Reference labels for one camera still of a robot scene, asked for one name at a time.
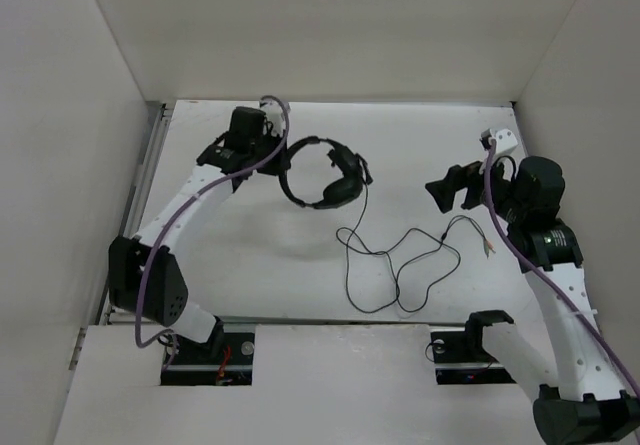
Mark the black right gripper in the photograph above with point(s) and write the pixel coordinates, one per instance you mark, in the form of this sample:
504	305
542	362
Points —
444	190

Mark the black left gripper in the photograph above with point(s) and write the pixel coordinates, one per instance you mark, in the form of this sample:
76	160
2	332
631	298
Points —
275	168

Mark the black headset with microphone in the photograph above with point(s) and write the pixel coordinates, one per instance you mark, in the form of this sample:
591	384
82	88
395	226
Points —
330	175

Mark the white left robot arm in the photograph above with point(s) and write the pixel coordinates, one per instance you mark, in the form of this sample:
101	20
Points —
144	274

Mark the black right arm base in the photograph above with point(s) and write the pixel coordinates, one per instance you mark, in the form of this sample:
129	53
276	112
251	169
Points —
456	364

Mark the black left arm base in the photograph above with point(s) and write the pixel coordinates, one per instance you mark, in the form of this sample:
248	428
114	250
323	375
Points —
231	366

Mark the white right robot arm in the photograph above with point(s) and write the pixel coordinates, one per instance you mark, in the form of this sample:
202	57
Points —
581	395

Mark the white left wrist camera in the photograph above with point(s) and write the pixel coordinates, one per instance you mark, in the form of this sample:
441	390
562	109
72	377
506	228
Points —
274	123

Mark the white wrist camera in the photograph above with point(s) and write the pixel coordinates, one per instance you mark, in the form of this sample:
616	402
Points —
274	123
502	141

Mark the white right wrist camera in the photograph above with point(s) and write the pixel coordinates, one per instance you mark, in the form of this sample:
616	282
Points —
502	141

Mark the aluminium table edge rail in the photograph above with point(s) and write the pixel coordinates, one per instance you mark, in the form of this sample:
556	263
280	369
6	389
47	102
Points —
154	132

